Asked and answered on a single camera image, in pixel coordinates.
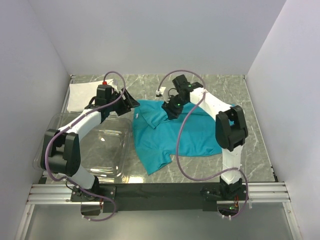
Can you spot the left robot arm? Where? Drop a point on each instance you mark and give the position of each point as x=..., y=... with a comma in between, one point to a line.
x=61, y=152

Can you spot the teal t shirt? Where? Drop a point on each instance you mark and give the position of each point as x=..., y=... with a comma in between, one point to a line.
x=156, y=138

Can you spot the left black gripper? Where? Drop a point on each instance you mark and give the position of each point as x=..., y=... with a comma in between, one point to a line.
x=128, y=103

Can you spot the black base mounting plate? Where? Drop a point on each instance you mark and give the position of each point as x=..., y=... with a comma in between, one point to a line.
x=170, y=196

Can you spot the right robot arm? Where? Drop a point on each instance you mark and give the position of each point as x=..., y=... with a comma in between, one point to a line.
x=230, y=129

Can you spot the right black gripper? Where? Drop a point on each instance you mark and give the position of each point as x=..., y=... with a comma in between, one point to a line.
x=170, y=110

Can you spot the folded white t shirt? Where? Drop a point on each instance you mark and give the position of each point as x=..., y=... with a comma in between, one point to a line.
x=80, y=95

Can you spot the clear plastic bin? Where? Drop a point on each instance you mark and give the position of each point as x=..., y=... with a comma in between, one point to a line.
x=104, y=149

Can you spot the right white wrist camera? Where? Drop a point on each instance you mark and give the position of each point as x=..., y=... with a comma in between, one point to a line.
x=163, y=92

